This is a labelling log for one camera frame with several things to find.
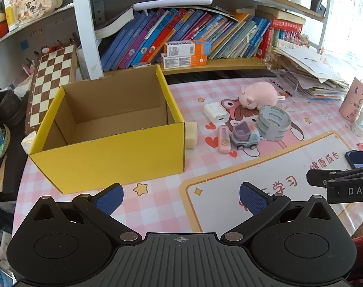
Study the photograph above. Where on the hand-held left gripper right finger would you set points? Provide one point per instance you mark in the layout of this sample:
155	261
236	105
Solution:
253	198

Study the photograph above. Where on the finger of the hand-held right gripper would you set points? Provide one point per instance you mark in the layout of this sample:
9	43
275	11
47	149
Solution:
322	178
359	158

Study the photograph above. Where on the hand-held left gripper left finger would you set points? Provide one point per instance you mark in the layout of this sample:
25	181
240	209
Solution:
109	198

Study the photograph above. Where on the yellow cardboard box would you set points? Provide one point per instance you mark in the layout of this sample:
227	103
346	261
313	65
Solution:
109	152

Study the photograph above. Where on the purple grey toy car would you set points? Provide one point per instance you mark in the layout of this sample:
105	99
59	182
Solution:
244	137

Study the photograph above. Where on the pink rectangular case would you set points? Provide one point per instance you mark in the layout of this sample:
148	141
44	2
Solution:
224	140

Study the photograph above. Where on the grey tape roll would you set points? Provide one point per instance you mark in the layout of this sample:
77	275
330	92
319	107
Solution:
272	125

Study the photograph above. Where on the white foam block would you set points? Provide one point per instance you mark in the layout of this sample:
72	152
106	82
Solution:
191	136

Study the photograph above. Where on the white charger plug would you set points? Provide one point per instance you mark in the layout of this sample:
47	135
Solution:
216	113

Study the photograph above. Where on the pink plush pig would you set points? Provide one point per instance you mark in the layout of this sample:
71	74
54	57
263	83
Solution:
259	94

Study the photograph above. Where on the white power strip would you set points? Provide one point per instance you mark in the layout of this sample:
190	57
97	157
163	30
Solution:
362	125

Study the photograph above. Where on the pink checkered desk mat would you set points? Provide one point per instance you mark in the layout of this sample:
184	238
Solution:
289	167

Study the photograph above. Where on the pink printed cup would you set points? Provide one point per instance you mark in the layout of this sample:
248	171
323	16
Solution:
353	100

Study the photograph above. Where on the white tissue paper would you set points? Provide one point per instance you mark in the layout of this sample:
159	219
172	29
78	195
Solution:
28	143

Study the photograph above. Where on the black patterned pencil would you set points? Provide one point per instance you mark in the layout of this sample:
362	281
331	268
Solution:
281	88

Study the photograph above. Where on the stack of papers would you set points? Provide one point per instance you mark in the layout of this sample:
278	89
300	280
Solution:
310	71

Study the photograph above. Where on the wooden chessboard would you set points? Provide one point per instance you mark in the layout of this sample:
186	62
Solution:
49	86

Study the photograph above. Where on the pearl bead ornament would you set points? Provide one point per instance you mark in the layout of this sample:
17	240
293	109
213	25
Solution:
269	61

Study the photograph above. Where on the colourful bead ornament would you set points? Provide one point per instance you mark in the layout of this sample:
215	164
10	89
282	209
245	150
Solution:
296	39

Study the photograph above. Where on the small white red box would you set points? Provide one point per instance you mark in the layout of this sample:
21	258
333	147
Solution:
142	65

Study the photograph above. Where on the dark brown pouch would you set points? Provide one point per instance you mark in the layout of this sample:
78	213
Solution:
6	106

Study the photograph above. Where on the orange white carton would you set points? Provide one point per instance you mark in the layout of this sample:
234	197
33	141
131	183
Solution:
181	47
181	61

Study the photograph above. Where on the white wooden bookshelf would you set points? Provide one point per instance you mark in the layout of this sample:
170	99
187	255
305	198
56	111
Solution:
85	30

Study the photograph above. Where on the row of colourful books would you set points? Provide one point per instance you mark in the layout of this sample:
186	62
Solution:
157	33

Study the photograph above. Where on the thick black-cover book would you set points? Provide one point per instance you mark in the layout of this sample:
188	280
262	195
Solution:
112	25

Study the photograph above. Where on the white flat lamp bar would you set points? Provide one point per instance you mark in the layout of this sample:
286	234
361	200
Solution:
172	3

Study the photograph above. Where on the wall poster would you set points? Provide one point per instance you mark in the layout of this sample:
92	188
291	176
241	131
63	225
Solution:
349	6

